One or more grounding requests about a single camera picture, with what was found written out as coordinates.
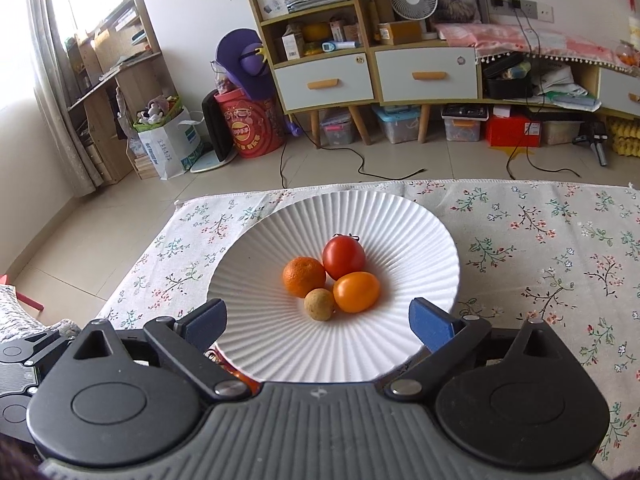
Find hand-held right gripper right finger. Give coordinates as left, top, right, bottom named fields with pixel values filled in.
left=375, top=297, right=563, bottom=401

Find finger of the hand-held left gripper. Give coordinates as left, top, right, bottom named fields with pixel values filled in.
left=0, top=320, right=83, bottom=367

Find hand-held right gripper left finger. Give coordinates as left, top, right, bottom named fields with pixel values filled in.
left=72, top=298, right=261, bottom=403

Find orange tomato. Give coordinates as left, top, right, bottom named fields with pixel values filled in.
left=333, top=271, right=381, bottom=314

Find small mandarin orange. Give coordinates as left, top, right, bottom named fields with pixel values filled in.
left=282, top=256, right=327, bottom=298

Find small red tomato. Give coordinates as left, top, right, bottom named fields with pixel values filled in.
left=322, top=234, right=367, bottom=281

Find small tan round fruit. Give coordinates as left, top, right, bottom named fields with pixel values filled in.
left=304, top=288, right=335, bottom=322

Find white ribbed bowl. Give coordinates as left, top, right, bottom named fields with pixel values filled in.
left=207, top=190, right=460, bottom=383

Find grey knitted cloth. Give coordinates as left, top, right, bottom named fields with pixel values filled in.
left=0, top=284, right=82, bottom=347

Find red stool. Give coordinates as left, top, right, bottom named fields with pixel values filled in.
left=0, top=274, right=45, bottom=311

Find floral tablecloth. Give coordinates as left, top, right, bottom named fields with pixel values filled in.
left=95, top=178, right=640, bottom=466

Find white paper bag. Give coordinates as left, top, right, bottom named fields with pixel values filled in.
left=132, top=105, right=204, bottom=181

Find black panel heater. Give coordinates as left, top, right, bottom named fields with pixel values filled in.
left=190, top=89, right=237, bottom=174

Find blue lid storage box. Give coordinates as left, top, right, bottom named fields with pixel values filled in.
left=372, top=105, right=424, bottom=145

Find red round bucket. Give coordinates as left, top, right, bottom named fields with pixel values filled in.
left=215, top=89, right=287, bottom=160

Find black lid storage box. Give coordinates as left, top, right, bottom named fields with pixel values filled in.
left=442, top=104, right=489, bottom=144

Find red box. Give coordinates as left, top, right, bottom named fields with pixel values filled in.
left=486, top=114, right=545, bottom=149

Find clear storage box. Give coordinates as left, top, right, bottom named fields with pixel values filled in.
left=320, top=107, right=359, bottom=147

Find plush toys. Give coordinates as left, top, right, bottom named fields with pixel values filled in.
left=136, top=96, right=182, bottom=125

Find clear plastic container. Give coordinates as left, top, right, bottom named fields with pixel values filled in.
left=542, top=120, right=586, bottom=146

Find grey curtain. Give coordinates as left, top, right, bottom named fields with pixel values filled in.
left=20, top=0, right=97, bottom=197

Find clear snack bag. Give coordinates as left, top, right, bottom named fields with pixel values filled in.
left=211, top=59, right=237, bottom=95

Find black handheld tool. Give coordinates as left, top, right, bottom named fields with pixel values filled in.
left=572, top=122, right=611, bottom=167

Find black bag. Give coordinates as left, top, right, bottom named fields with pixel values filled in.
left=482, top=55, right=536, bottom=101

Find wooden bookshelf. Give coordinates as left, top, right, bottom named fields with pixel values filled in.
left=65, top=0, right=167, bottom=184

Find yellow egg cartons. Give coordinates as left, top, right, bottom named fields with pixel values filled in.
left=607, top=115, right=640, bottom=157

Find purple plush hat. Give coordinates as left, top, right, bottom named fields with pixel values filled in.
left=216, top=28, right=279, bottom=102

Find pile of papers and cloths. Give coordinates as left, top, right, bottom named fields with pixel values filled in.
left=531, top=64, right=602, bottom=111

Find low wooden cabinet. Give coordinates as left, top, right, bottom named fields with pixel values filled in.
left=479, top=50, right=640, bottom=122

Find white carton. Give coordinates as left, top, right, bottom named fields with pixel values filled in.
left=281, top=30, right=306, bottom=61

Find cardboard box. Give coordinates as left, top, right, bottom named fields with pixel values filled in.
left=377, top=21, right=424, bottom=46

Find white blue thermometer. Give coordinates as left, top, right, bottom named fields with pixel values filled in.
left=317, top=40, right=362, bottom=54

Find pink tasselled cloth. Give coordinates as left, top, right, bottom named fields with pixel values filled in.
left=432, top=22, right=640, bottom=69

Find small medicine boxes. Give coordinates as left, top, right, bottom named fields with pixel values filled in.
left=329, top=17, right=362, bottom=43

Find yellow round object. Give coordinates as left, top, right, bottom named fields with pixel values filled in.
left=302, top=22, right=331, bottom=44

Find glass jar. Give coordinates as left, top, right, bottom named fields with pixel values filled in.
left=615, top=40, right=640, bottom=69

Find black floor cable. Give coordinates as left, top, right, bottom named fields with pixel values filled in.
left=505, top=144, right=584, bottom=181
left=279, top=132, right=432, bottom=189

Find white drawer orange handle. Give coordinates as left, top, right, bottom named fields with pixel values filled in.
left=273, top=54, right=376, bottom=111
left=374, top=47, right=478, bottom=106

